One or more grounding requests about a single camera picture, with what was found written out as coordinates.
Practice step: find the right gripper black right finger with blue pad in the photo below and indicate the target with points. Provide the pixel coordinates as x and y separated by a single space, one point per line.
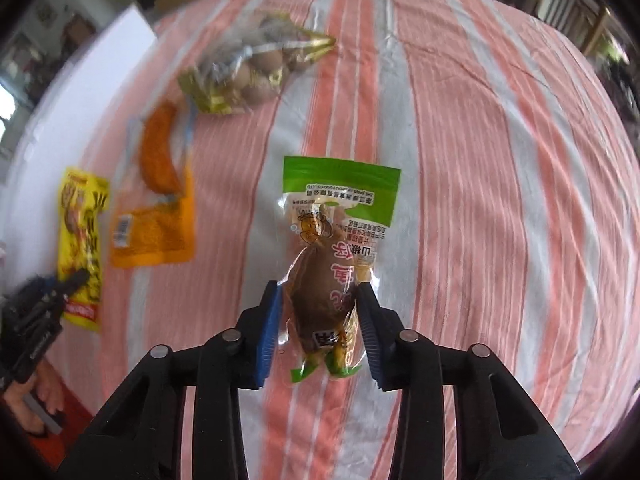
500 433

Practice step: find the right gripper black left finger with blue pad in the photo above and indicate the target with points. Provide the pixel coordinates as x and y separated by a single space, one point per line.
180 406

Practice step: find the yellow black snack pack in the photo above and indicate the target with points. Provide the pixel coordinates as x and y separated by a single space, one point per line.
83 198

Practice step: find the green chicken leg snack pack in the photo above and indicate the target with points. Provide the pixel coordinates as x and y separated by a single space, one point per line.
340 211

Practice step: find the person's left hand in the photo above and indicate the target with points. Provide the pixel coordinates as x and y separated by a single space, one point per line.
45 386

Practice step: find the orange sausage snack pack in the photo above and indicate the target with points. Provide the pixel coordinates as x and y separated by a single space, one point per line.
153 220

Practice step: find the white cardboard box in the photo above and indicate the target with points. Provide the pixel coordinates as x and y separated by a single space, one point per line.
65 120

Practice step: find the orange white striped tablecloth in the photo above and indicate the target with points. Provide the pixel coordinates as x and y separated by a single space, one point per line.
491 191

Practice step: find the dark wooden dining chair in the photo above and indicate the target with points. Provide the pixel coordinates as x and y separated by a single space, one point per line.
583 22

